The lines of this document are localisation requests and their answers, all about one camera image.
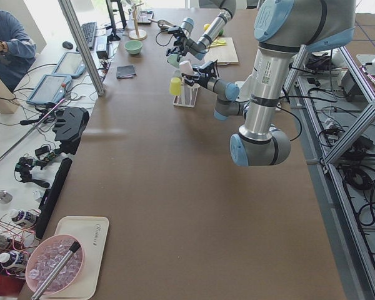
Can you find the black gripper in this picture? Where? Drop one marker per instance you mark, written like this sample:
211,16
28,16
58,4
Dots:
202,78
182,45

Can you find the mint green cup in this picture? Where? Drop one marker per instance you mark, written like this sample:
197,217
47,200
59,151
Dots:
172,61

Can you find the pink cup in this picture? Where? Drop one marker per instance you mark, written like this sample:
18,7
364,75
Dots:
186,67

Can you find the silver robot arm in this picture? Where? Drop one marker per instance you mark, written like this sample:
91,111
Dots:
199,48
281,28

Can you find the grey cup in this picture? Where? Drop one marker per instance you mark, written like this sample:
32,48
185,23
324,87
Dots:
177,74

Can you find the yellow cup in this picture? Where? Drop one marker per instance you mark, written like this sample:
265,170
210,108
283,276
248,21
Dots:
175,86

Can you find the wooden cup tree stand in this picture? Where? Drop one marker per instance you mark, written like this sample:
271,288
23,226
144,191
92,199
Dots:
136,33

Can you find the metal scoop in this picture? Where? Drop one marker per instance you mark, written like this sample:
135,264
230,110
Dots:
162,24

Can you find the mint green bowl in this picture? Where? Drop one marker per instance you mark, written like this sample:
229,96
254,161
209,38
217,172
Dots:
133,47

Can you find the wooden cutting board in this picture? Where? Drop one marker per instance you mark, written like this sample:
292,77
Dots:
224,54

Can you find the yellow plastic knife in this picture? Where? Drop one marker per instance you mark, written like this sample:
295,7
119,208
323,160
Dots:
214,45

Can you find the grey folded cloth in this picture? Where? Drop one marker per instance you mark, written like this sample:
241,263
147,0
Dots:
127,71

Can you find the black keyboard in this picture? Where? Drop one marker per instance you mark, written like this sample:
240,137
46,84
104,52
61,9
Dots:
89,31

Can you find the black computer mouse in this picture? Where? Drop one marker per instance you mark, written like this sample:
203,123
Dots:
67,45

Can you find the blue teach pendant upper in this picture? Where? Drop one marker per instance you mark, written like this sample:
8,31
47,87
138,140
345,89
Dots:
50,89

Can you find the person in blue hoodie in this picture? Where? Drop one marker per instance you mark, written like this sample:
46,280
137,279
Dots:
17,50

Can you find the black long bar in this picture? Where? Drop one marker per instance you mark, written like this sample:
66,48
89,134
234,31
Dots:
50,197

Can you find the beige tray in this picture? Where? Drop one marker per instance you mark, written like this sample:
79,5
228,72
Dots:
90,232

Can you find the metal tongs in bowl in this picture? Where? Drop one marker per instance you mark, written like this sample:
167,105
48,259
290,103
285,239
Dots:
57,269

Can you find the green clamp stick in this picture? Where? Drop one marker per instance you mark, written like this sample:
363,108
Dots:
35,126

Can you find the pink bowl with ice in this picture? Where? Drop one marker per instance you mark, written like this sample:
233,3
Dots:
46,256

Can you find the white wire cup rack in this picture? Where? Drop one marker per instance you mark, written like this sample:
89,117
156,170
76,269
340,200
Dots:
188,96

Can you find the aluminium frame post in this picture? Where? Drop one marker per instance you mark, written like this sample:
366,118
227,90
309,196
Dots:
75,29

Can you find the black plastic bracket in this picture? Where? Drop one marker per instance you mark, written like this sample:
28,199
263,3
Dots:
69,126

